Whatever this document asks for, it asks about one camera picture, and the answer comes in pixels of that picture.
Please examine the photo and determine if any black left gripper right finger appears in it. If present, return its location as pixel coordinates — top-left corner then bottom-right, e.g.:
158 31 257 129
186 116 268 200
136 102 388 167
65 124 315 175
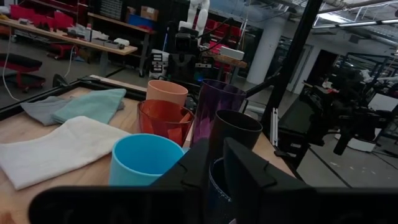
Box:
223 138 309 224

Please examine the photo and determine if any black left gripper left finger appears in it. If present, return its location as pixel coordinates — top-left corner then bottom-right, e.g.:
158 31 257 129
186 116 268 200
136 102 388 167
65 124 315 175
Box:
151 138 211 224

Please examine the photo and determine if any glossy black mug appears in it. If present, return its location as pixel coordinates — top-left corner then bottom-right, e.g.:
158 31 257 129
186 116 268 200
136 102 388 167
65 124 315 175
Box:
205 157 238 224

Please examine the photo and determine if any tall black tumbler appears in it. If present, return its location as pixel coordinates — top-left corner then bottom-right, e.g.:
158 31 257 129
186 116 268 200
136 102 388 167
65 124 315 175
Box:
208 109 264 161

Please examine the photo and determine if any blue plastic mug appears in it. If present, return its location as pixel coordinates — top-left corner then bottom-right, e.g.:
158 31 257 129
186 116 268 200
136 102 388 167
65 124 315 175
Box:
108 133 187 187

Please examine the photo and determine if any orange translucent tumbler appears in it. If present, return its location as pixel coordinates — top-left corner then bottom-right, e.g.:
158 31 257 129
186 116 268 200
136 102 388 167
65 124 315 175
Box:
136 99 195 147

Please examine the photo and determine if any purple translucent tumbler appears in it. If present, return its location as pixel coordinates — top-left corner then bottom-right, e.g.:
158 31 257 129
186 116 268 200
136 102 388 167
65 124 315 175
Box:
190 78 248 147

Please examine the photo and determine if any peach plastic cup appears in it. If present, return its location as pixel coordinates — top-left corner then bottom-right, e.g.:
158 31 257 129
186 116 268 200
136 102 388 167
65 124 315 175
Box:
146 80 189 107

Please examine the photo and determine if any white cloth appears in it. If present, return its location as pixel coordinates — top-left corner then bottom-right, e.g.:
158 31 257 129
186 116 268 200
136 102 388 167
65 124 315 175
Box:
0 116 131 190

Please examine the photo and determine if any silver metal strip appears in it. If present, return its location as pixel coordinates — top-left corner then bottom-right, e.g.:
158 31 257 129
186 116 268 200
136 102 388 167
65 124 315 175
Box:
269 107 279 147

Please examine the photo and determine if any white drawer unit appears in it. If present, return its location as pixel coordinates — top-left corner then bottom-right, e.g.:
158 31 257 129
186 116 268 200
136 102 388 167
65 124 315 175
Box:
149 49 170 79

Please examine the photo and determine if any black machine on stand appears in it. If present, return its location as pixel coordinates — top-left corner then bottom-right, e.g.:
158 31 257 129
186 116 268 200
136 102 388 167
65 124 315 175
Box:
167 26 206 83

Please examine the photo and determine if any light blue cloth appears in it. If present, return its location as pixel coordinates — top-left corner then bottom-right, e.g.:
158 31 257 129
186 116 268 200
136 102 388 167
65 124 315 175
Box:
51 88 127 124

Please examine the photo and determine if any white flat box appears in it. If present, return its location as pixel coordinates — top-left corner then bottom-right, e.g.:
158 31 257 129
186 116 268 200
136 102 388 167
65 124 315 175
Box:
220 45 246 61

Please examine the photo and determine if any white round pillar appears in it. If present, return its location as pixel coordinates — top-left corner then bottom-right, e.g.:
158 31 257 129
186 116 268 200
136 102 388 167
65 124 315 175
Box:
246 17 285 86

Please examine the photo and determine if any white humanoid robot figure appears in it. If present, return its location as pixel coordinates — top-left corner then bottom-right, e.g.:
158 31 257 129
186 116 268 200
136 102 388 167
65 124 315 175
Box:
178 0 211 35

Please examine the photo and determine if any blue storage bin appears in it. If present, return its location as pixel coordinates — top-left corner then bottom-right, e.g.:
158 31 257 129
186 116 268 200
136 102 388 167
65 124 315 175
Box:
127 14 156 30

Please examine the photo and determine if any cardboard box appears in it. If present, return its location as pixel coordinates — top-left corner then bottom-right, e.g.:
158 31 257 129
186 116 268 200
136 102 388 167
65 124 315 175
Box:
140 5 159 22

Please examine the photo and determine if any grey cloth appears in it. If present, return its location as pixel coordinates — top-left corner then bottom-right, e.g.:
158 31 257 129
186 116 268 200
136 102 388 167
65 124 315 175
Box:
20 95 126 127

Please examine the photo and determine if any long wooden workbench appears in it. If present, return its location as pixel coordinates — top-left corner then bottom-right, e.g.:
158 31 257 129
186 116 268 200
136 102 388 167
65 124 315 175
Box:
0 17 139 78

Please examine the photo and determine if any black upright frame post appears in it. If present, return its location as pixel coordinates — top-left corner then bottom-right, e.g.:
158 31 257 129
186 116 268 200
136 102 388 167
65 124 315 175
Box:
260 0 323 131

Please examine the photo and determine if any red frame chair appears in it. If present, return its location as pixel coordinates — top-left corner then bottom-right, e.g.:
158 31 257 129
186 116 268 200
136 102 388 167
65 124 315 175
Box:
0 52 47 93

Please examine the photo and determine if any white floor cable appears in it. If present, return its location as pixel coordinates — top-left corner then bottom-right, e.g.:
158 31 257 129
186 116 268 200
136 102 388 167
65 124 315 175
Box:
1 32 21 102

